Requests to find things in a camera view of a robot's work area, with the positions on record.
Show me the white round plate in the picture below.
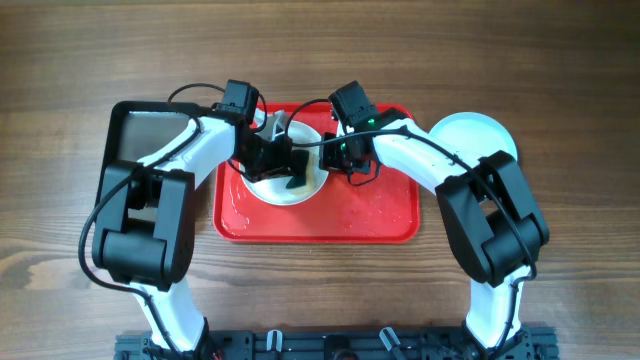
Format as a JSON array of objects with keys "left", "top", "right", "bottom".
[{"left": 241, "top": 147, "right": 329, "bottom": 206}]

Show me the yellow green sponge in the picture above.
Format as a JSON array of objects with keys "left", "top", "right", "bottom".
[{"left": 286, "top": 150, "right": 309, "bottom": 189}]

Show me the light blue plate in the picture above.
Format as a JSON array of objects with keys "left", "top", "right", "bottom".
[{"left": 429, "top": 112, "right": 520, "bottom": 161}]

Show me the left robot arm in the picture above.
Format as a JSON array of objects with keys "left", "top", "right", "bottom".
[{"left": 78, "top": 80, "right": 309, "bottom": 359}]

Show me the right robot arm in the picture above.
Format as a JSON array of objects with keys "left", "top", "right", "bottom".
[{"left": 320, "top": 81, "right": 550, "bottom": 357}]

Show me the red plastic tray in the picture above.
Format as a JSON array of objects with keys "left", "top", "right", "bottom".
[{"left": 212, "top": 102, "right": 422, "bottom": 245}]

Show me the black water tray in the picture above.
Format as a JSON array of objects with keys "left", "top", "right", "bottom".
[{"left": 86, "top": 101, "right": 203, "bottom": 225}]

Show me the black mounting rail base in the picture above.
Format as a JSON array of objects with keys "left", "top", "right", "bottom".
[{"left": 113, "top": 325, "right": 560, "bottom": 360}]

